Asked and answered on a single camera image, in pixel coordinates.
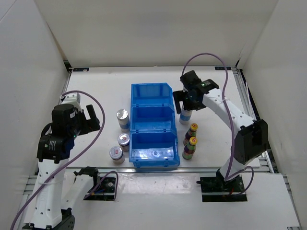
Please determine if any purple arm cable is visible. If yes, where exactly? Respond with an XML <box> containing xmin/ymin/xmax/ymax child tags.
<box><xmin>181</xmin><ymin>52</ymin><xmax>255</xmax><ymax>196</ymax></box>
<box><xmin>9</xmin><ymin>90</ymin><xmax>119</xmax><ymax>230</ymax></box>

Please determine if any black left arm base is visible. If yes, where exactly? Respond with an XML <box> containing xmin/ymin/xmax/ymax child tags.
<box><xmin>84</xmin><ymin>171</ymin><xmax>119</xmax><ymax>201</ymax></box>

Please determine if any blue middle storage bin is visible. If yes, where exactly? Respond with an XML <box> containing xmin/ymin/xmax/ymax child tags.
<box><xmin>130</xmin><ymin>104</ymin><xmax>177</xmax><ymax>132</ymax></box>

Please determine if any yellow-cap sauce bottle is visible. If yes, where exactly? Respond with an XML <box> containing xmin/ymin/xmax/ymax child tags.
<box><xmin>183</xmin><ymin>123</ymin><xmax>198</xmax><ymax>146</ymax></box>
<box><xmin>182</xmin><ymin>137</ymin><xmax>198</xmax><ymax>160</ymax></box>

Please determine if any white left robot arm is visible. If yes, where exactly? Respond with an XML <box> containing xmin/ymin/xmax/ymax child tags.
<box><xmin>23</xmin><ymin>103</ymin><xmax>101</xmax><ymax>230</ymax></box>

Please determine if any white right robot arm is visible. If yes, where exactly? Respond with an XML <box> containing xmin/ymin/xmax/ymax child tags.
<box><xmin>173</xmin><ymin>80</ymin><xmax>268</xmax><ymax>192</ymax></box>

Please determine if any silver-lid shaker white-blue label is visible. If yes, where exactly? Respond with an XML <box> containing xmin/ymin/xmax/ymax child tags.
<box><xmin>179</xmin><ymin>106</ymin><xmax>193</xmax><ymax>125</ymax></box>

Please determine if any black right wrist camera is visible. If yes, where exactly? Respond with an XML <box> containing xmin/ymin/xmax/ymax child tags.
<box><xmin>180</xmin><ymin>70</ymin><xmax>201</xmax><ymax>90</ymax></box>

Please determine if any white-lid light spice jar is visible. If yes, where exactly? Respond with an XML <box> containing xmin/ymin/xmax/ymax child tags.
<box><xmin>109</xmin><ymin>146</ymin><xmax>125</xmax><ymax>164</ymax></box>

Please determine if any blue storage bin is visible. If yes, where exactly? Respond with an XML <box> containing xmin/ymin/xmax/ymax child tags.
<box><xmin>131</xmin><ymin>83</ymin><xmax>174</xmax><ymax>107</ymax></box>
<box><xmin>129</xmin><ymin>129</ymin><xmax>180</xmax><ymax>170</ymax></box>
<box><xmin>130</xmin><ymin>104</ymin><xmax>177</xmax><ymax>132</ymax></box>

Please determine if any white-lid dark spice jar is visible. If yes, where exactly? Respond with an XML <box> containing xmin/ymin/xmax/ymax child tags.
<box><xmin>118</xmin><ymin>133</ymin><xmax>130</xmax><ymax>152</ymax></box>

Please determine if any aluminium frame rail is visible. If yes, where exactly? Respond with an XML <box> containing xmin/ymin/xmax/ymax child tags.
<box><xmin>66</xmin><ymin>166</ymin><xmax>271</xmax><ymax>173</ymax></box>
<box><xmin>231</xmin><ymin>68</ymin><xmax>275</xmax><ymax>173</ymax></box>

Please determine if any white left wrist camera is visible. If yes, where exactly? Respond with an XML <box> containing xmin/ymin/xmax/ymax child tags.
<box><xmin>60</xmin><ymin>93</ymin><xmax>81</xmax><ymax>107</ymax></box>

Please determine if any blue front storage bin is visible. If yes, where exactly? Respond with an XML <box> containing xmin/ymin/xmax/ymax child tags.
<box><xmin>129</xmin><ymin>129</ymin><xmax>180</xmax><ymax>170</ymax></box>

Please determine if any aluminium frame rail front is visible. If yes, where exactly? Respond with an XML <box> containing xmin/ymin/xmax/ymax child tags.
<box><xmin>66</xmin><ymin>166</ymin><xmax>271</xmax><ymax>173</ymax></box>

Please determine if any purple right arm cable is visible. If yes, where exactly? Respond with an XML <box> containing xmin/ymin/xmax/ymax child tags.
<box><xmin>181</xmin><ymin>52</ymin><xmax>255</xmax><ymax>196</ymax></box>

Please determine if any silver-lid shaker blue label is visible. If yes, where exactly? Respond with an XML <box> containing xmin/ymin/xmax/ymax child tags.
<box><xmin>116</xmin><ymin>109</ymin><xmax>130</xmax><ymax>132</ymax></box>

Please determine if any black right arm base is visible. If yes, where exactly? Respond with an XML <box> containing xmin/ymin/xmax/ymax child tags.
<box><xmin>196</xmin><ymin>176</ymin><xmax>248</xmax><ymax>203</ymax></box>

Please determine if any blue back storage bin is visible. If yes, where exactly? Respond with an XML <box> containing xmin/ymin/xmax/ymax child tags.
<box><xmin>131</xmin><ymin>83</ymin><xmax>174</xmax><ymax>107</ymax></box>

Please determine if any aluminium frame rail right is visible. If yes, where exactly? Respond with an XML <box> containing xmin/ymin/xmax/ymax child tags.
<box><xmin>231</xmin><ymin>68</ymin><xmax>275</xmax><ymax>173</ymax></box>

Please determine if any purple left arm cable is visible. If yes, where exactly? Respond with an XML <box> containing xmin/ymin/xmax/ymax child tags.
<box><xmin>9</xmin><ymin>90</ymin><xmax>119</xmax><ymax>230</ymax></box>

